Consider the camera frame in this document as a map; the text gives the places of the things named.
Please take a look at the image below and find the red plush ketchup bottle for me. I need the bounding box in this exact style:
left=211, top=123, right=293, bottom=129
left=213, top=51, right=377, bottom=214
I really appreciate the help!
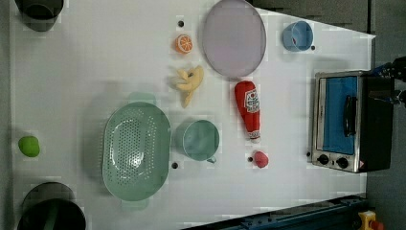
left=235, top=80, right=260, bottom=143

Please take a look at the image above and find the black robot base lower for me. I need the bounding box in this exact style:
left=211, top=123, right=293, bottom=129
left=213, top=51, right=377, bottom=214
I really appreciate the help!
left=17, top=182, right=86, bottom=230

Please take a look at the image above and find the black robot base upper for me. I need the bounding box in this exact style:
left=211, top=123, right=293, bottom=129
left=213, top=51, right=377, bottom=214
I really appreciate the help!
left=14, top=0, right=64, bottom=32

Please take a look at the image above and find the green plastic strainer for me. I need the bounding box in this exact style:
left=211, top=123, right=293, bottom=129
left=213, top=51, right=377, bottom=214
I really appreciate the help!
left=101, top=92, right=171, bottom=210

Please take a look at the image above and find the green mug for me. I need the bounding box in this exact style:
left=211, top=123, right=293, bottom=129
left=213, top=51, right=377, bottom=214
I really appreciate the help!
left=175, top=120, right=220, bottom=164

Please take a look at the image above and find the red strawberry toy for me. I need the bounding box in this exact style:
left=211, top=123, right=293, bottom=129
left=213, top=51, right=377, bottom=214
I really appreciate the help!
left=254, top=151, right=269, bottom=168

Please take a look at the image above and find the orange slice toy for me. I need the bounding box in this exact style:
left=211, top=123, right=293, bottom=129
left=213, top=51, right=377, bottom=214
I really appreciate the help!
left=174, top=34, right=193, bottom=55

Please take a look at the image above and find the purple round plate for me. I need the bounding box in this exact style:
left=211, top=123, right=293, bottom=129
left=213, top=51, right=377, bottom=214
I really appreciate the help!
left=202, top=0, right=266, bottom=78

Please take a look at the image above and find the blue cup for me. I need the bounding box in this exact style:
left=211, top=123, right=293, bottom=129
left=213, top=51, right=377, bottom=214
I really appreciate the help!
left=282, top=21, right=313, bottom=52

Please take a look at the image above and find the silver black toaster oven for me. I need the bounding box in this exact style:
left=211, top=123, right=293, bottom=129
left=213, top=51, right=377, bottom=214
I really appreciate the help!
left=311, top=71, right=395, bottom=173

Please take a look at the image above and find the green lime toy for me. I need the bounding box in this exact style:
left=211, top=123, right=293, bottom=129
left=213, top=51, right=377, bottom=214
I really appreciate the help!
left=18, top=136, right=40, bottom=157

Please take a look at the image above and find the yellow red emergency button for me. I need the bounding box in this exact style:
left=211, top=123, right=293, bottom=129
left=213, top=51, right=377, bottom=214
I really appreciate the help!
left=358, top=211, right=385, bottom=230

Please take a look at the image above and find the blue metal frame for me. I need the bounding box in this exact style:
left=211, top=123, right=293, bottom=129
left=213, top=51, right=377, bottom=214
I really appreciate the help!
left=183, top=195, right=370, bottom=230

